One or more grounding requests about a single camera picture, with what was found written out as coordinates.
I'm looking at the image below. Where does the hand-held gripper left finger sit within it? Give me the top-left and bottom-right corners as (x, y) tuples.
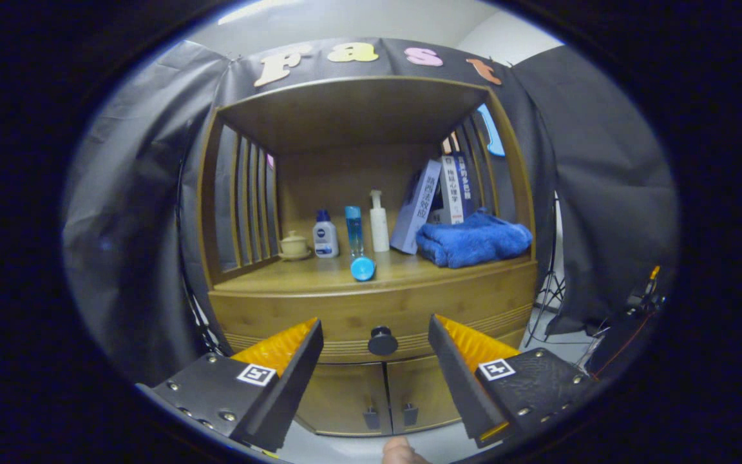
(136, 318), (325, 453)

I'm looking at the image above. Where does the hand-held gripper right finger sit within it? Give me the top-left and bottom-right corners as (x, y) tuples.
(428, 314), (597, 450)

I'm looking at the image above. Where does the black drawer knob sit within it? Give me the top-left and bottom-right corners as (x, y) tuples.
(368, 325), (399, 356)

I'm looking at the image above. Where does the blue and white tube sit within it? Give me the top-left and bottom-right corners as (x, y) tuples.
(350, 255), (377, 282)

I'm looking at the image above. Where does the wooden cabinet door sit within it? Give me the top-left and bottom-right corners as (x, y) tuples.
(294, 362), (392, 436)
(385, 353), (475, 434)

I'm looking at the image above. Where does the wooden countertop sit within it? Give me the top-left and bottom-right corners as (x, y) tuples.
(213, 248), (536, 296)

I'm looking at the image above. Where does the wooden cabinet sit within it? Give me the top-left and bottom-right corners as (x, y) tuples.
(197, 76), (539, 438)

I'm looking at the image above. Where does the black tripod stand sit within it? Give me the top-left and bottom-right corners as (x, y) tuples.
(526, 193), (568, 345)

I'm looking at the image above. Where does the blue towel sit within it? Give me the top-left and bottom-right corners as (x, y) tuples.
(415, 208), (533, 269)

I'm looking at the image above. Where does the beige lidded teacup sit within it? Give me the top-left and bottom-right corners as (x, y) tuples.
(278, 231), (311, 261)

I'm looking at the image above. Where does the white bottle with blue cap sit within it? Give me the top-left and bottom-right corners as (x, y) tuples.
(312, 209), (340, 259)

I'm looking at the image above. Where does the white pump bottle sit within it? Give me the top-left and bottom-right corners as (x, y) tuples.
(369, 189), (390, 253)

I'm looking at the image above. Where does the clear blue bottle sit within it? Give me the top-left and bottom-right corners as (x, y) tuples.
(345, 206), (365, 258)

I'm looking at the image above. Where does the lavender book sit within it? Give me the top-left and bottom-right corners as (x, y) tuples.
(390, 159), (443, 255)

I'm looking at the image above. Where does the white spine book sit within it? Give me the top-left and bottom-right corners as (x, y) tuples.
(439, 155), (465, 225)

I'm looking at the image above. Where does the dark blue spine book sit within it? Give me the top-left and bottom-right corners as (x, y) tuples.
(458, 153), (475, 220)

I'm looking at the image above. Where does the black device with orange tip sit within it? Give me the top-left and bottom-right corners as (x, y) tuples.
(629, 266), (667, 316)

